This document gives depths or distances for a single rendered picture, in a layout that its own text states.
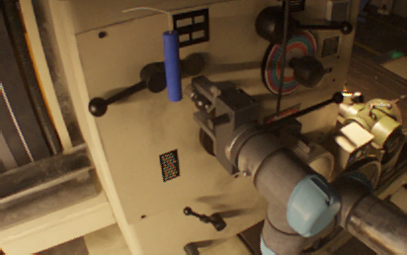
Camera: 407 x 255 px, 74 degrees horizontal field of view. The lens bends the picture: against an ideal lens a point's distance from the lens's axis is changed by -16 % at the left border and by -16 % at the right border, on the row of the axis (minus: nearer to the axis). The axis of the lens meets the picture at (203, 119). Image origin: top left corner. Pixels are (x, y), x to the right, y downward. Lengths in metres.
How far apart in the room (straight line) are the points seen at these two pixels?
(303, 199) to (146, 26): 0.36
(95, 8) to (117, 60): 0.10
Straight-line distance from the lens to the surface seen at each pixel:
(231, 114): 0.46
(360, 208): 0.53
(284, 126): 0.50
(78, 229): 1.22
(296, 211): 0.40
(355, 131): 1.17
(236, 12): 0.63
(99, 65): 0.54
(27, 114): 1.32
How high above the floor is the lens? 2.02
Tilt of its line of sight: 36 degrees down
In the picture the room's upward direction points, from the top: 2 degrees counter-clockwise
